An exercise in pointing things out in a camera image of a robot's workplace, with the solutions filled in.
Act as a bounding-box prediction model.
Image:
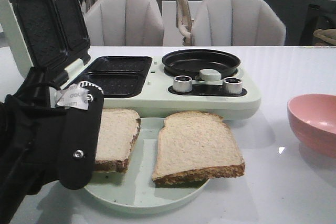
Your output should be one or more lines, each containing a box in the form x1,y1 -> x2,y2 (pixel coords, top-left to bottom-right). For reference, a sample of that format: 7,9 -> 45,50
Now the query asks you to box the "mint green round plate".
85,118 -> 208,214

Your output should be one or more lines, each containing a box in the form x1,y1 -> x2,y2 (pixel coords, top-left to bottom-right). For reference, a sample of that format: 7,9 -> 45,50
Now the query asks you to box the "right silver control knob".
223,77 -> 243,95

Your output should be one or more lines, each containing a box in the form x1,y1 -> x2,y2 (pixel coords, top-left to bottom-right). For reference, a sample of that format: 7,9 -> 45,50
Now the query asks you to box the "left grey upholstered chair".
84,0 -> 164,46

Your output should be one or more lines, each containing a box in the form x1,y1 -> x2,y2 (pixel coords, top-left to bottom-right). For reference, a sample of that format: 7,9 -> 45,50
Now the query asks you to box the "right grey upholstered chair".
191,0 -> 286,46

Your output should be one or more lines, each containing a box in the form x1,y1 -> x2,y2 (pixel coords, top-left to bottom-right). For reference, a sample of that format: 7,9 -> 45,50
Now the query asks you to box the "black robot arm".
1,67 -> 103,223

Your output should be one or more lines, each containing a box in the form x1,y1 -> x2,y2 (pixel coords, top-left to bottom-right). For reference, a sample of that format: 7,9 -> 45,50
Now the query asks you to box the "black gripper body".
15,67 -> 103,190

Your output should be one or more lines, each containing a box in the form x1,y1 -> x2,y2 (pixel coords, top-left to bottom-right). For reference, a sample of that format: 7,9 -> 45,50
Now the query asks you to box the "left silver control knob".
173,75 -> 193,93

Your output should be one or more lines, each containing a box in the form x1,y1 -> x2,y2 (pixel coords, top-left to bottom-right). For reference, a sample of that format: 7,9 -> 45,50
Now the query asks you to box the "silver control knob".
223,77 -> 243,95
173,75 -> 193,93

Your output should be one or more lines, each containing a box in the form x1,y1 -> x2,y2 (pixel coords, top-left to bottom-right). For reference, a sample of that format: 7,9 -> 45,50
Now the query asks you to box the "round black frying pan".
162,49 -> 240,80

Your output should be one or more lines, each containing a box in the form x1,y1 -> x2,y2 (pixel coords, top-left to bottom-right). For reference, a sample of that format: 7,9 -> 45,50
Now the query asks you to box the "breakfast maker hinged lid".
1,0 -> 90,86

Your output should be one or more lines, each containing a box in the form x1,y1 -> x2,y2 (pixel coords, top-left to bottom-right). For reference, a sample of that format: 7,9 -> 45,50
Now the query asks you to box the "grey upholstered chair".
191,0 -> 286,46
84,0 -> 164,46

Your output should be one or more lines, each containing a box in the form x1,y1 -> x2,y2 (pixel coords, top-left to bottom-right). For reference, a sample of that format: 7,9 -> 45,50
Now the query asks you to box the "beige plastic chair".
176,0 -> 193,46

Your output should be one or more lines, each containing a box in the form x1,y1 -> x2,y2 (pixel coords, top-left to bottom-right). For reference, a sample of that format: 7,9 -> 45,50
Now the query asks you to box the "white bread slice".
152,111 -> 245,185
94,108 -> 141,173

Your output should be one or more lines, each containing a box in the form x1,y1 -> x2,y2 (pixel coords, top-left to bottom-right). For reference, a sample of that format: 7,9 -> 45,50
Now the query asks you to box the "pink plastic bowl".
287,94 -> 335,158

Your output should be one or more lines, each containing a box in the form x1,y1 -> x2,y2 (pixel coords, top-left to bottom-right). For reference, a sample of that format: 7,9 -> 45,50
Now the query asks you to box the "mint green breakfast maker base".
62,55 -> 261,120

